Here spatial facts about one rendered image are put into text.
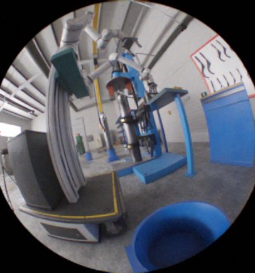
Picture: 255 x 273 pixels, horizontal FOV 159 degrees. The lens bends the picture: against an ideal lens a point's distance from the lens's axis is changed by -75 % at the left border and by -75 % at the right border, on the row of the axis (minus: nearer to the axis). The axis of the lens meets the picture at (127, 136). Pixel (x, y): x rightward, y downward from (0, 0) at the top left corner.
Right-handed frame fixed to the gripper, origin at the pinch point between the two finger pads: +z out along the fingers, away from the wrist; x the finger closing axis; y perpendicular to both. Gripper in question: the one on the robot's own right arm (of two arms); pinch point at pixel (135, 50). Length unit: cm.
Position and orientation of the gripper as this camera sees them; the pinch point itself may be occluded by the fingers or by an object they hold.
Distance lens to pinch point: 90.9
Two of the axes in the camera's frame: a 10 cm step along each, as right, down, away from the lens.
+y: -7.6, 5.9, -2.6
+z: 5.5, 8.0, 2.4
